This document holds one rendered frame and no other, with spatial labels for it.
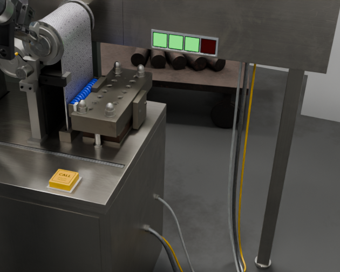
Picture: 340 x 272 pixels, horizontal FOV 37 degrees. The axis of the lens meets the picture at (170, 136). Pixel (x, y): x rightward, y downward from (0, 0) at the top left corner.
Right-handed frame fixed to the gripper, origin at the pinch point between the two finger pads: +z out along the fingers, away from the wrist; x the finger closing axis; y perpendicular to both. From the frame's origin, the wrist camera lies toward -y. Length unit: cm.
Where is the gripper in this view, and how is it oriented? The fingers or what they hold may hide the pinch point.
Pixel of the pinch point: (32, 42)
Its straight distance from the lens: 168.9
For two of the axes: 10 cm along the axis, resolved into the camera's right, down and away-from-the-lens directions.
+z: 1.9, 1.5, 9.7
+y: 1.9, -9.7, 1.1
